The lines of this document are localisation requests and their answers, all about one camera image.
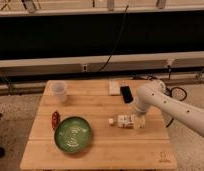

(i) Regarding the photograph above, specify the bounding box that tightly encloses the green ceramic bowl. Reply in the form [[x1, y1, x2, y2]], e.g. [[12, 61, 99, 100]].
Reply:
[[54, 116, 92, 154]]

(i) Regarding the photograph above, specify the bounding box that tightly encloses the white labelled plastic bottle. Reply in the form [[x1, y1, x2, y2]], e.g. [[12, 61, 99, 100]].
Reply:
[[108, 115, 139, 129]]

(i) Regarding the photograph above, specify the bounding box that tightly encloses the black hanging cable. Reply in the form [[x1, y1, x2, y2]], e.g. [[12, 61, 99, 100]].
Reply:
[[96, 4, 130, 72]]

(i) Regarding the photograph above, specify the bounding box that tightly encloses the small red brown object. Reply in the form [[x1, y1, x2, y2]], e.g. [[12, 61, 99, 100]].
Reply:
[[51, 111, 60, 129]]

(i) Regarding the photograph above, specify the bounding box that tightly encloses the black smartphone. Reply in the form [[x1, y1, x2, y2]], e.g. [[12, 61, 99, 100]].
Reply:
[[120, 86, 133, 103]]

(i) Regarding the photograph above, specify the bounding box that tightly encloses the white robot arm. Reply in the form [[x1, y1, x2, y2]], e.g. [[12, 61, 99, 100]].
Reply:
[[131, 80, 204, 137]]

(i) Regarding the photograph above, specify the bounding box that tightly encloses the white wall socket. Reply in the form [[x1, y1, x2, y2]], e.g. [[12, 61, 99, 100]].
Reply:
[[83, 65, 87, 72]]

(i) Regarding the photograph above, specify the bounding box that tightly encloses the clear plastic cup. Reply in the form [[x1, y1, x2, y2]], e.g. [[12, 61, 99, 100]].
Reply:
[[51, 81, 67, 103]]

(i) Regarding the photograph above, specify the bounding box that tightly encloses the black coiled floor cable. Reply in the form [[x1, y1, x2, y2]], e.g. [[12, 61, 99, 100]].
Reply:
[[164, 85, 188, 128]]

